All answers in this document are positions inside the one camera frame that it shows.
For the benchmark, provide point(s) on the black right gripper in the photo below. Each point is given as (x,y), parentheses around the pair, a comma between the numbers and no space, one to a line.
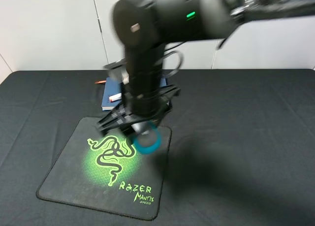
(143,98)

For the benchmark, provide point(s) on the white marker pen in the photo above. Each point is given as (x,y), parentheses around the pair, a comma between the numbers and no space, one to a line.
(115,97)

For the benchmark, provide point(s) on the grey and blue computer mouse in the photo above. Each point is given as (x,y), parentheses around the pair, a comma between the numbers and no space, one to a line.
(146,137)

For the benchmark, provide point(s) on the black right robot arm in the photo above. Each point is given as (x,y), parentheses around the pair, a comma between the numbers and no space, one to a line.
(145,27)

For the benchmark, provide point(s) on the blue notebook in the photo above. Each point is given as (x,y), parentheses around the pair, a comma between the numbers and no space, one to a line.
(112,88)

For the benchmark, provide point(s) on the black razer mouse pad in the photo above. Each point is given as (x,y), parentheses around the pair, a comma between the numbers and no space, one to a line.
(107,173)

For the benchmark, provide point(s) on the orange bookmark ribbon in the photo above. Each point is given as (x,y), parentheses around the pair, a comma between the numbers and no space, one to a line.
(100,82)

